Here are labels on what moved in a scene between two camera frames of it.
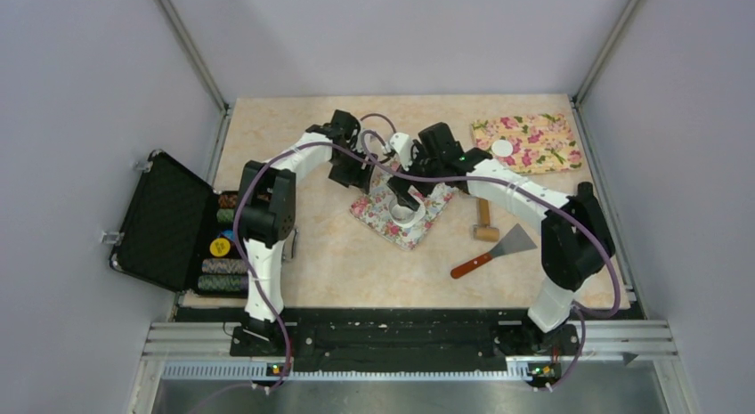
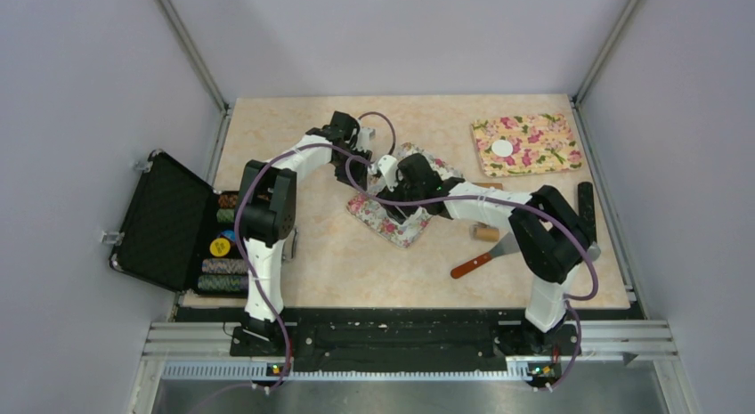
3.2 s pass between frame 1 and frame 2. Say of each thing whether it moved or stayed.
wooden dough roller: stayed
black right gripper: moved
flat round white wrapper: stayed
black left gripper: stayed
